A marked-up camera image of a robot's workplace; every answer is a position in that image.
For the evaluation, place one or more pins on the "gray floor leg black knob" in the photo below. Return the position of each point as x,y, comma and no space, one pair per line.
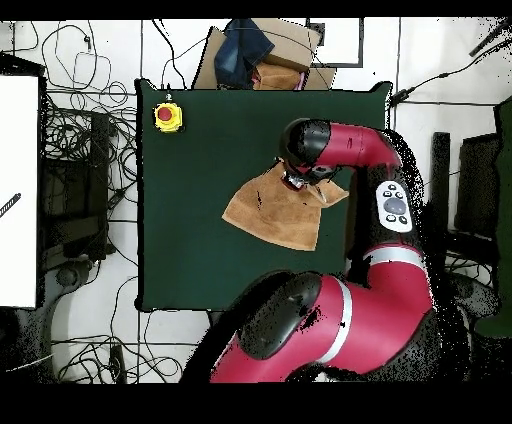
66,276
480,298

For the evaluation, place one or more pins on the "brown cardboard box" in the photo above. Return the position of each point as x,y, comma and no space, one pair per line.
292,44

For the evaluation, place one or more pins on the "dark green table cloth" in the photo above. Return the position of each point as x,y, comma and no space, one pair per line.
504,200
200,160

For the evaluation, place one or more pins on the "black floor stand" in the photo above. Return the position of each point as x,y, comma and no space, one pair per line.
98,160
440,160

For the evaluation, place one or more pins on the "black rectangular frame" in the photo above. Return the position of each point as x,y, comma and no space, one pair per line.
340,64

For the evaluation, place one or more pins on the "orange folded cloth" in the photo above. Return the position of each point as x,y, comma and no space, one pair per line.
278,76

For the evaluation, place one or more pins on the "blue denim jeans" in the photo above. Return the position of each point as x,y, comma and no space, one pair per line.
240,52

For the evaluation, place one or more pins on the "tan terry towel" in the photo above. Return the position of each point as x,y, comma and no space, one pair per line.
276,220

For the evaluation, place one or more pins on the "black pole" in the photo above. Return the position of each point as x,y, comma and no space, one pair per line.
490,38

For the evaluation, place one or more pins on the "yellow emergency stop button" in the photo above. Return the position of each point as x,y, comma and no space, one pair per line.
168,116

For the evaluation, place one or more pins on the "black power strip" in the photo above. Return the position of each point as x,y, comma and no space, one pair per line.
118,364

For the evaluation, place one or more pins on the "black striped rod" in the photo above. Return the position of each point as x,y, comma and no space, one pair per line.
10,204

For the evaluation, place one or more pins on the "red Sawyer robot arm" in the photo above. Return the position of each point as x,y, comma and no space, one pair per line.
380,312

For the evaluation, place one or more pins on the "white rectangular panel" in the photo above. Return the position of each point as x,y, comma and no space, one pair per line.
18,192

